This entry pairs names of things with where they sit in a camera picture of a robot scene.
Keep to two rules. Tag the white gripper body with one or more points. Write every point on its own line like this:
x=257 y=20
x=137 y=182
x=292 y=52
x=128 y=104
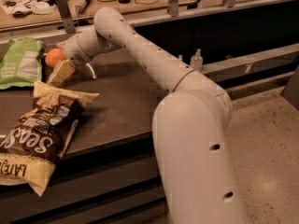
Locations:
x=73 y=51

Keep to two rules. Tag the orange fruit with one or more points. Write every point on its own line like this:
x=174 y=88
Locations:
x=54 y=56

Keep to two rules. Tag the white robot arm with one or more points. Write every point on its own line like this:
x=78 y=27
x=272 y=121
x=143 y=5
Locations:
x=187 y=126

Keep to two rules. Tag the green rice chip bag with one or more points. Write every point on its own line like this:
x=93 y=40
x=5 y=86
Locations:
x=21 y=65

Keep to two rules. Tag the brown yellow chip bag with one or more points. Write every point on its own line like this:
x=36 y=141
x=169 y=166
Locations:
x=31 y=150

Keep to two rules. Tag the white face mask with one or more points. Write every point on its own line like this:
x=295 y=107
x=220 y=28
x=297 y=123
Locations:
x=42 y=8

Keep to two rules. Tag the grey handheld tool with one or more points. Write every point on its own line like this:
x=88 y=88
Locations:
x=81 y=5

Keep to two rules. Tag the clear sanitizer bottle left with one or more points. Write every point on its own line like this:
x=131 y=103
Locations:
x=180 y=57

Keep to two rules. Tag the clear sanitizer bottle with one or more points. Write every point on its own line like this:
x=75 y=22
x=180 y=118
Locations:
x=180 y=57
x=197 y=60

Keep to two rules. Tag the clear sanitizer bottle right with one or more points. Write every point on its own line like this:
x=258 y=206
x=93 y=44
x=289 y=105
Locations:
x=197 y=60

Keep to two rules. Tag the metal bracket post left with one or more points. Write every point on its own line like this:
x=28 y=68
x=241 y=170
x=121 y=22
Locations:
x=66 y=17

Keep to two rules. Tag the metal bracket post middle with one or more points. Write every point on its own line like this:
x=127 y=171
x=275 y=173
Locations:
x=172 y=8

